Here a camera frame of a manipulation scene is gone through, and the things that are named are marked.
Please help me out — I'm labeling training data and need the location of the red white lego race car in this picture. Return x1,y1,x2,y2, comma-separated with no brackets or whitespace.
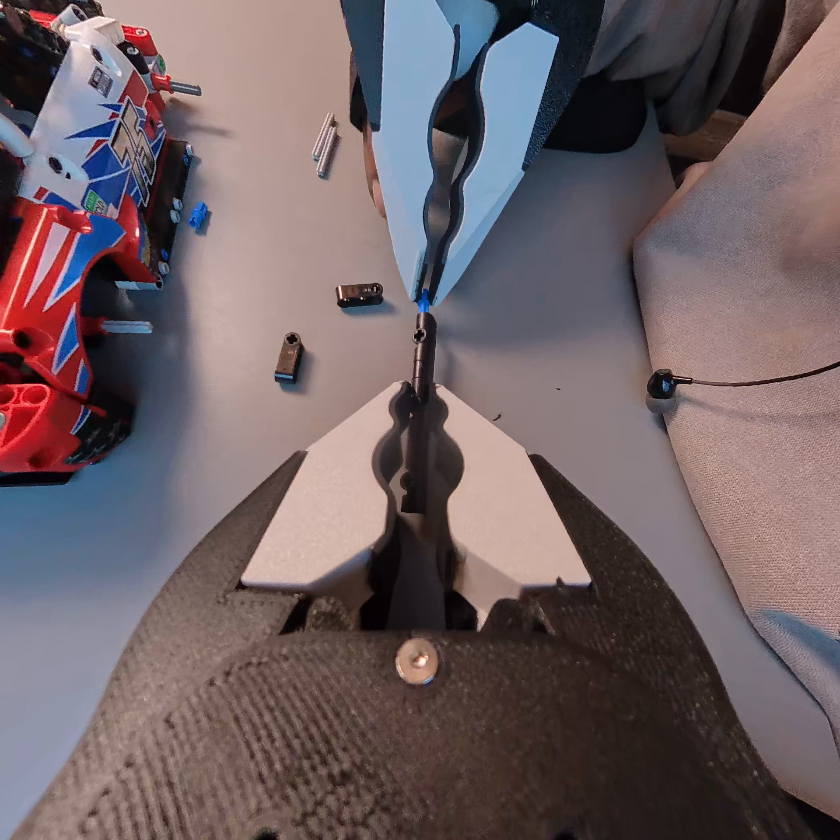
0,0,203,487

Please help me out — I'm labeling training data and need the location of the person's beige sweatshirt torso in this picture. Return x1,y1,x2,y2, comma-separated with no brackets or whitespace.
633,0,840,750

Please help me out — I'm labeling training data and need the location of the person's right forearm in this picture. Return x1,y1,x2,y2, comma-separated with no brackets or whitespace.
584,0,788,137

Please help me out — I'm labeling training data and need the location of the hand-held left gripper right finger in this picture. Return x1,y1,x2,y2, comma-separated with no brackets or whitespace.
427,384,593,630

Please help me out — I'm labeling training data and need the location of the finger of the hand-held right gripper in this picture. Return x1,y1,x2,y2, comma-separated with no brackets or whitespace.
378,0,462,304
428,23,560,307

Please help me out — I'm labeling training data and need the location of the black lego axle connector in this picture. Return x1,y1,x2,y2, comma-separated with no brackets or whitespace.
273,331,305,384

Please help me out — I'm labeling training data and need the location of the black earbud with cable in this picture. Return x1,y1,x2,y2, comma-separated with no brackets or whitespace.
646,359,840,415

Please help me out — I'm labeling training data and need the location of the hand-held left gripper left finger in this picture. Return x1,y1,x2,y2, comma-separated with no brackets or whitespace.
239,381,414,614

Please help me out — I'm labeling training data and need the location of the person's right hand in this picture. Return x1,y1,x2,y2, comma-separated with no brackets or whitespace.
363,121,390,219

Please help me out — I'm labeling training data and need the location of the long black lego axle assembly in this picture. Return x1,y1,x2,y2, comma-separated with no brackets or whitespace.
396,311,438,515

